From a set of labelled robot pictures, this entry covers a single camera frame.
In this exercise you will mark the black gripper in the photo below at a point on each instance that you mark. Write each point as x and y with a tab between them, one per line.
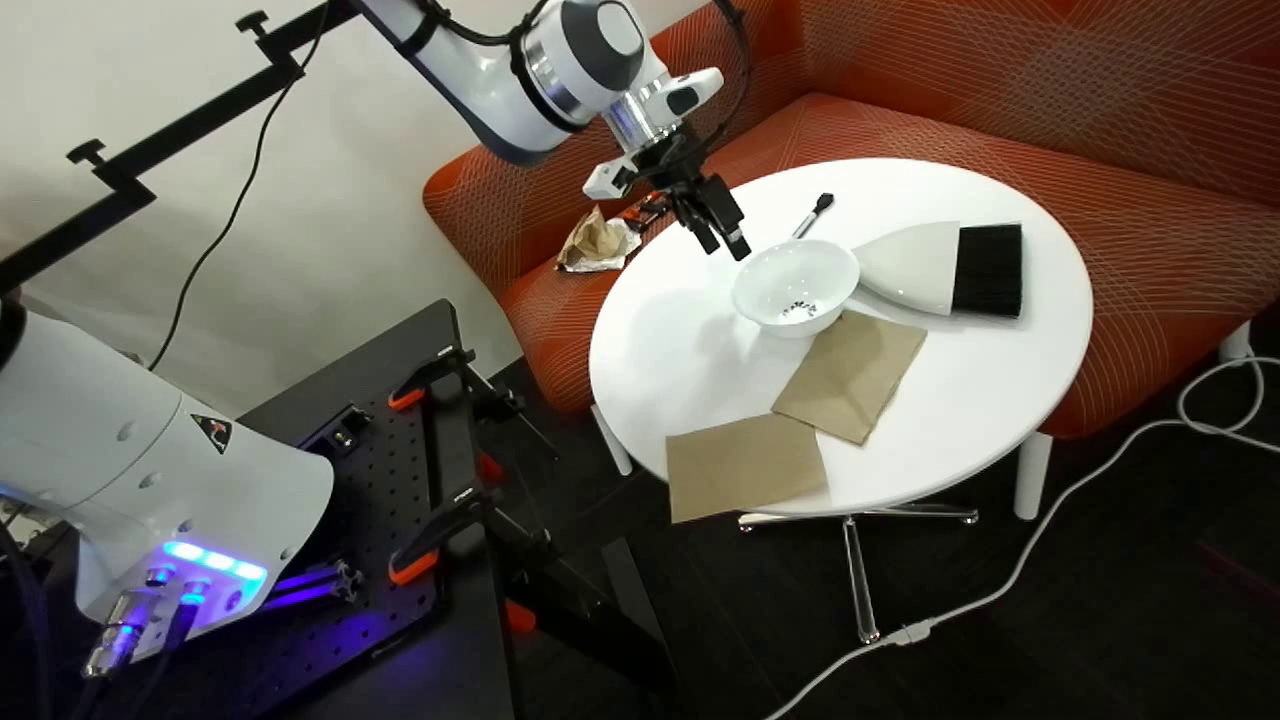
682	164

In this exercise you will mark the white bowl with dark motif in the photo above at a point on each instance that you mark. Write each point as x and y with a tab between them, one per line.
799	280

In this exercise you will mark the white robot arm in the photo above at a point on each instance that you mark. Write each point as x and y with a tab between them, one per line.
533	72

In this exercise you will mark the white robot base blue lights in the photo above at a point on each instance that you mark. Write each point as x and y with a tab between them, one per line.
144	483

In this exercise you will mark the black marker pen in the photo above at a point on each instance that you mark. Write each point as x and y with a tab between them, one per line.
811	218

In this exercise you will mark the crumpled beige paper wad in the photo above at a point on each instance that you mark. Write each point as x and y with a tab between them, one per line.
597	243

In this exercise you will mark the brown paper napkin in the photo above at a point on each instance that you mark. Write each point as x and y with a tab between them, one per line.
744	465
854	378

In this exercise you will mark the white brush with black bristles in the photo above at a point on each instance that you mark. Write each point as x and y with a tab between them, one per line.
932	264

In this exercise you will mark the white table leg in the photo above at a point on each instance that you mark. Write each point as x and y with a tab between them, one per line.
614	444
1033	474

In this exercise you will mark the orange red sofa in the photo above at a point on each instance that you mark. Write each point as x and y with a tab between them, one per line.
1065	123

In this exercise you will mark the metal rod stand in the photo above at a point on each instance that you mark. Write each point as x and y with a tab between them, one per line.
862	572

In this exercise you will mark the black perforated mounting board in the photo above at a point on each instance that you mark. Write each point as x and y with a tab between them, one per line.
384	483

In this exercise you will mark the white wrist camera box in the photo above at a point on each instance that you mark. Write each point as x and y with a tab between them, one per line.
611	181

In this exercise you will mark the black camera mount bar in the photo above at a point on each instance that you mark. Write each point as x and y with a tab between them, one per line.
144	146

